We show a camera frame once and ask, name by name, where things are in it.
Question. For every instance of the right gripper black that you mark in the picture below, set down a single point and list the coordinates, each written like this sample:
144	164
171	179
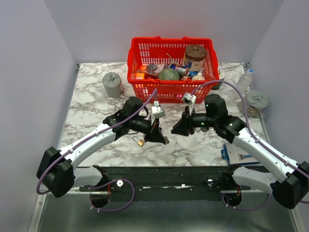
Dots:
185	123

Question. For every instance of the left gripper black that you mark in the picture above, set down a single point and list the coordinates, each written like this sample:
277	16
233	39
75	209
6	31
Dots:
156	136

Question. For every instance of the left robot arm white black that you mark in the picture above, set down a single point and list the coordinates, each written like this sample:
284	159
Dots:
59	169

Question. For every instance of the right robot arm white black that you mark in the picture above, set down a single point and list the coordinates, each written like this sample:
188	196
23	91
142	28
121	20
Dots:
287	180

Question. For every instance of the brass padlock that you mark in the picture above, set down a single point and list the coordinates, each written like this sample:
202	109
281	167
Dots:
139	141

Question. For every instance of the red soda can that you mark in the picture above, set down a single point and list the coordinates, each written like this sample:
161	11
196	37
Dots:
185	78

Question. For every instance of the white pump bottle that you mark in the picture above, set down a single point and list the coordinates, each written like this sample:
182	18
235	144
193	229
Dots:
198	77

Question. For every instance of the green melon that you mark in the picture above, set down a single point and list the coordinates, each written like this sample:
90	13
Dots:
168	74

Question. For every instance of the red blue drink can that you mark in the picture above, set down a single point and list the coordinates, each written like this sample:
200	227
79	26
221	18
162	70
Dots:
181	70

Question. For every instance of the blue white booklet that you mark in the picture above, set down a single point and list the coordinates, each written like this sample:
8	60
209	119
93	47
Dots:
235	155

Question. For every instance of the red plastic basket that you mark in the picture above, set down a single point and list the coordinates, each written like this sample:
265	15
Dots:
155	50

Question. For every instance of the orange small box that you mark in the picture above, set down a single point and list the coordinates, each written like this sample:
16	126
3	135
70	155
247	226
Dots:
140	76

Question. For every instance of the crumpled snack packet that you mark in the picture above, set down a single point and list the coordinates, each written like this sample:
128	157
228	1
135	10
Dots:
152	69

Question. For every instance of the grey taped can left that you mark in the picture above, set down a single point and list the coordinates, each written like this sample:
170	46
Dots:
113	84

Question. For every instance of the grey taped can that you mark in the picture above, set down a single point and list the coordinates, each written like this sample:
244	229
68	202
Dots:
113	84
255	102

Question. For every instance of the brown lid cylindrical canister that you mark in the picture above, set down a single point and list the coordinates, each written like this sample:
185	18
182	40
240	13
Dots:
194	57

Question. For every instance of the clear plastic water bottle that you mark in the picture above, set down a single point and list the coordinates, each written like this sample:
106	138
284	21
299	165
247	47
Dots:
244	81

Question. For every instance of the grey taped can right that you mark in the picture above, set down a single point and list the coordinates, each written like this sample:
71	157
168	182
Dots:
255	102

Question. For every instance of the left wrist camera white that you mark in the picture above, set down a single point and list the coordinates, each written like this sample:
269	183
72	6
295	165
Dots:
157	110

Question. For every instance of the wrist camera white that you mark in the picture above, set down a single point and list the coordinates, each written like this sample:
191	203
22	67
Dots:
157	110
190	100

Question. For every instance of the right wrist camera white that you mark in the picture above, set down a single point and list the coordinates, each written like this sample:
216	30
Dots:
190	100

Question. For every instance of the black mounting rail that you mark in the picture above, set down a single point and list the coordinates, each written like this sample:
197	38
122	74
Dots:
159	184

